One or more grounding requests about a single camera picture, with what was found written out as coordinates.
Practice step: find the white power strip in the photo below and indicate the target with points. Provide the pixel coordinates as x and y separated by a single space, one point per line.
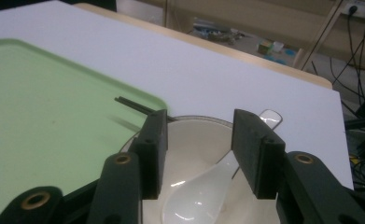
362 7

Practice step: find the white ceramic spoon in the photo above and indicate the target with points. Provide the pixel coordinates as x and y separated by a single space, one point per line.
199 193

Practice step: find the green small box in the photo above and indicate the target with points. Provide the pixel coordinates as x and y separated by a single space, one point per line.
265 47

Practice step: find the pile of clutter on floor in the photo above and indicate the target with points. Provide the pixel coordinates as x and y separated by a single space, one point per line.
217 31

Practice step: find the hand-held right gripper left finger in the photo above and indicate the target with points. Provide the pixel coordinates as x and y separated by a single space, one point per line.
152 149

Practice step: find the light green plastic tray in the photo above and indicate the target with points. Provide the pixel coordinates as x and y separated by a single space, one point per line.
46 118

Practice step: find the black chopstick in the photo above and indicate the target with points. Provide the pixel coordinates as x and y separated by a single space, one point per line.
130 105
139 106

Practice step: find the beige slanted stand leg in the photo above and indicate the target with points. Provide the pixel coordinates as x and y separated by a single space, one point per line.
320 35

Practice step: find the black power plug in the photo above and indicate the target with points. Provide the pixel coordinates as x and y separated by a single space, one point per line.
353 10

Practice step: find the white ceramic bowl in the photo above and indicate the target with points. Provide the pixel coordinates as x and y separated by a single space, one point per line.
195 140

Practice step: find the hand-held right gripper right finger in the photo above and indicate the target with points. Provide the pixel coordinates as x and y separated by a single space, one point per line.
255 149

